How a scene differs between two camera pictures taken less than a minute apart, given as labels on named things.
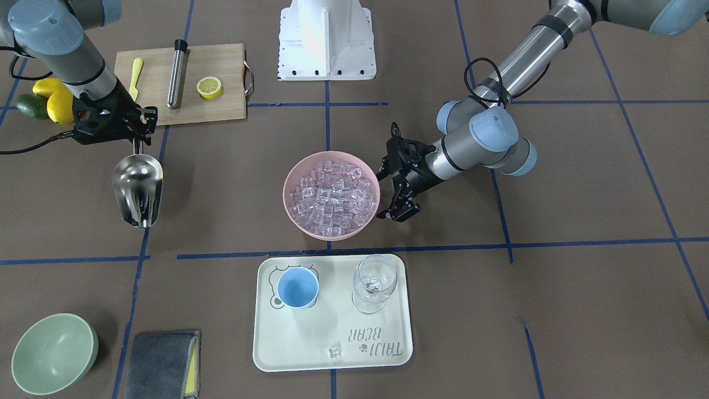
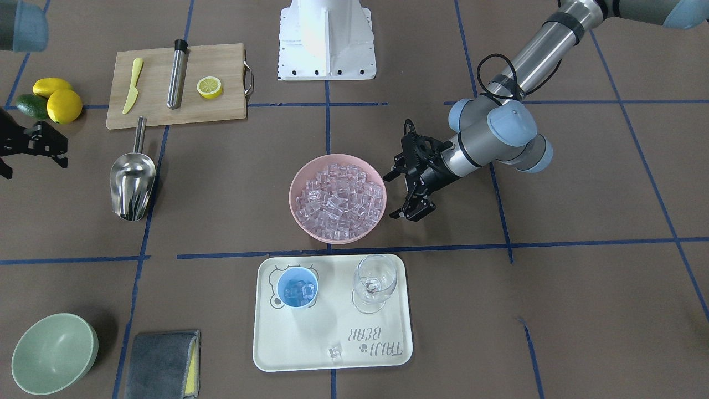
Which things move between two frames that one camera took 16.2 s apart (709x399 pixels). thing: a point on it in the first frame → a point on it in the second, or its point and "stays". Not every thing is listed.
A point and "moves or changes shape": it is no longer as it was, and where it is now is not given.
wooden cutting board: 217,80 stays
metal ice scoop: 138,179 moves or changes shape
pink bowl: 331,195 stays
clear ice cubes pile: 333,199 stays
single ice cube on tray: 334,352 stays
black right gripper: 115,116 → 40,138
